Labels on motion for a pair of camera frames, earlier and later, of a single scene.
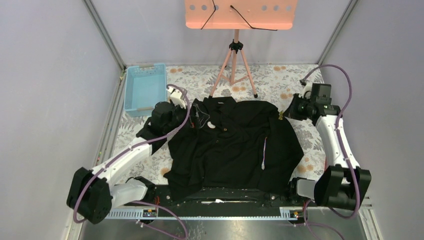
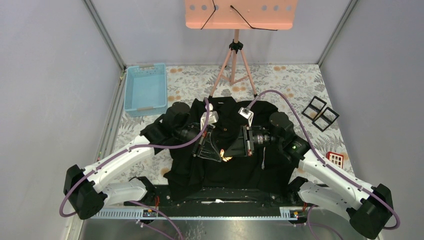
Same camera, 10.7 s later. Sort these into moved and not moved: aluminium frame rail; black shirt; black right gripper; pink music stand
Moved: black right gripper
Not moved: pink music stand; black shirt; aluminium frame rail
